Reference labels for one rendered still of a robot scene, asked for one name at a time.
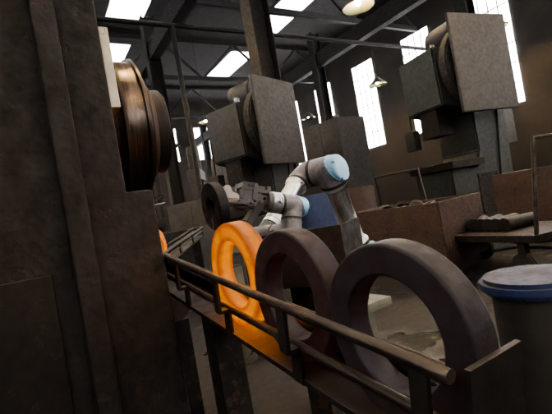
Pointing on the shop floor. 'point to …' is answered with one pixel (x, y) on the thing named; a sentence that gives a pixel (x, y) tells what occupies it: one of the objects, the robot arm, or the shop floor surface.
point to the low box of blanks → (429, 225)
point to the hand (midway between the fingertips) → (213, 200)
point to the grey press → (256, 135)
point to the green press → (462, 105)
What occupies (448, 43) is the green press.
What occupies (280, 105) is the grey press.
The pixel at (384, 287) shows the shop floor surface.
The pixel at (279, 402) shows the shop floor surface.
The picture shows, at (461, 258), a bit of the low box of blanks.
